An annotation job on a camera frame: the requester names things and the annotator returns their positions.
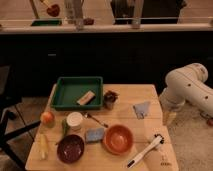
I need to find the light blue towel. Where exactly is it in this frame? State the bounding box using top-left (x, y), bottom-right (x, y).
top-left (133, 101), bottom-right (150, 119)

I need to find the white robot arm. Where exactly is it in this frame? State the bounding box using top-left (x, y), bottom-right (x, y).
top-left (159, 63), bottom-right (213, 126)

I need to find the orange bowl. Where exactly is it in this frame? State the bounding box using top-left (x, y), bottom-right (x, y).
top-left (103, 124), bottom-right (133, 155)

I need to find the purple bowl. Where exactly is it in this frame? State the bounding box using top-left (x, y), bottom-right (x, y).
top-left (57, 134), bottom-right (84, 164)

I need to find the red bowl in background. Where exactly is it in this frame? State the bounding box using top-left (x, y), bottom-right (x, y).
top-left (46, 4), bottom-right (60, 17)

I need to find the white dish brush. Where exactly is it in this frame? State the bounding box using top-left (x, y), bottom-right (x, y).
top-left (126, 134), bottom-right (164, 168)

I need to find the dark small cup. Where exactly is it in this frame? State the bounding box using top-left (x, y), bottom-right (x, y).
top-left (104, 91), bottom-right (119, 110)

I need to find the blue sponge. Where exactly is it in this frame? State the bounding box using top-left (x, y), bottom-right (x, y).
top-left (85, 128), bottom-right (104, 143)

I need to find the metal spoon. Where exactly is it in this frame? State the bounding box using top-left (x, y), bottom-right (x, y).
top-left (83, 113), bottom-right (108, 128)

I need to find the wooden block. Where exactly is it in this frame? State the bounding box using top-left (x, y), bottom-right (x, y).
top-left (77, 91), bottom-right (95, 105)

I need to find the white lidded jar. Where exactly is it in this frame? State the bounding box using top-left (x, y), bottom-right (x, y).
top-left (66, 112), bottom-right (83, 131)

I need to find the green plastic tray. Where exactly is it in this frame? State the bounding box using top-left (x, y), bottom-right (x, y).
top-left (51, 76), bottom-right (103, 111)

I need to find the red apple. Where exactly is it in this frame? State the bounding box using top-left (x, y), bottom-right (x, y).
top-left (40, 111), bottom-right (55, 127)

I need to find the yellow corn cob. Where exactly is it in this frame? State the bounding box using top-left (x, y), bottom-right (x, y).
top-left (40, 134), bottom-right (49, 160)

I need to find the black chair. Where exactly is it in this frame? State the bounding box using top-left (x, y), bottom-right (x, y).
top-left (0, 65), bottom-right (40, 171)

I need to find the green tray in background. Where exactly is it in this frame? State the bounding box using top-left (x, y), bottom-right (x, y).
top-left (31, 20), bottom-right (62, 26)

